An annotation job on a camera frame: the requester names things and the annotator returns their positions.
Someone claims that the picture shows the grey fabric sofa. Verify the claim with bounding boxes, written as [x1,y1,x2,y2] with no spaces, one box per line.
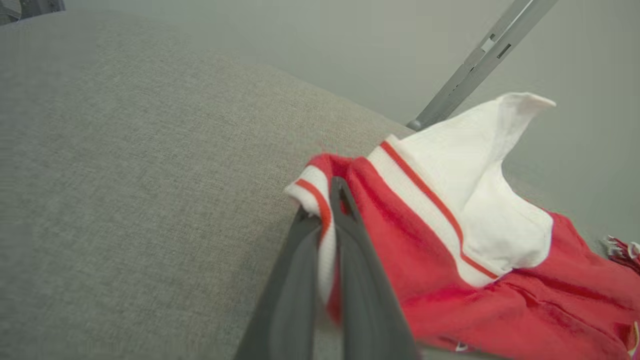
[0,11,640,360]

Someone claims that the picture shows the red and white basketball jersey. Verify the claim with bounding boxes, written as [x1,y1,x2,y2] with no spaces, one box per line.
[285,92,640,360]

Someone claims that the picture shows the grey metal cart frame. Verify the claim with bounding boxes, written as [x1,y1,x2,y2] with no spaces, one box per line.
[0,0,66,25]

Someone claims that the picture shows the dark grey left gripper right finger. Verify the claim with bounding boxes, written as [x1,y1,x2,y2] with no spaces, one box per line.
[330,176,421,360]

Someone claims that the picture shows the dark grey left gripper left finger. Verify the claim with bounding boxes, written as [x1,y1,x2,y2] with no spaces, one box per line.
[235,207,323,360]

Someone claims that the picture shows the grey metal partition post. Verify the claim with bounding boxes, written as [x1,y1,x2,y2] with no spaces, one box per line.
[407,0,558,132]

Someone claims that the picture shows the red shorts with white trim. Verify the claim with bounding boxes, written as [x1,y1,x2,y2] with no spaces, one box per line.
[602,236,640,273]

